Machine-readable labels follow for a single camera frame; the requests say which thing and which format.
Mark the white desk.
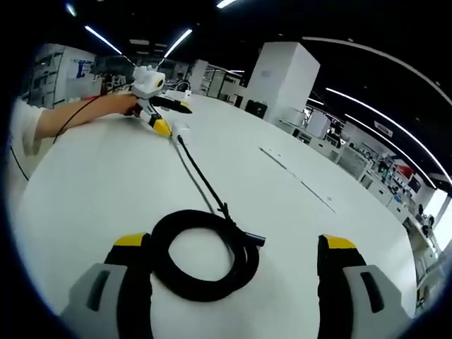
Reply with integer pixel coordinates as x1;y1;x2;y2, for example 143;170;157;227
8;93;420;339

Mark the white shelf unit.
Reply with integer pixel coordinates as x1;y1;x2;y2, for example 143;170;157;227
27;44;97;104

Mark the white power strip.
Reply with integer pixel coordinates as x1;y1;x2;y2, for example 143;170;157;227
165;88;194;101

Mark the white charger adapter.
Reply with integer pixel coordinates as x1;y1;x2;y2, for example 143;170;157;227
168;121;192;143

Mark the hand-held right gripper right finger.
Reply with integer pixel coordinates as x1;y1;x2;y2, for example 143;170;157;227
317;233;415;339

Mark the thin black device cable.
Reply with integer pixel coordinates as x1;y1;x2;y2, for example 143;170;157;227
9;83;139;182

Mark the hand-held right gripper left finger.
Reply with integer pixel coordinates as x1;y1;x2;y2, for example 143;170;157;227
59;232;157;339

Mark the person's left hand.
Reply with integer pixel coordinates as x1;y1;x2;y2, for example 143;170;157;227
114;93;142;118

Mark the black office chair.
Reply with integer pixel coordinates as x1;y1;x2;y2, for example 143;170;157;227
244;99;267;119

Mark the long ceiling light strip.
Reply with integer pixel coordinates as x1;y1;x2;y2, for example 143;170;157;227
83;23;124;57
163;28;194;60

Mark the black Type-C cable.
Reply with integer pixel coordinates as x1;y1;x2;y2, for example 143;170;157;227
150;133;266;303

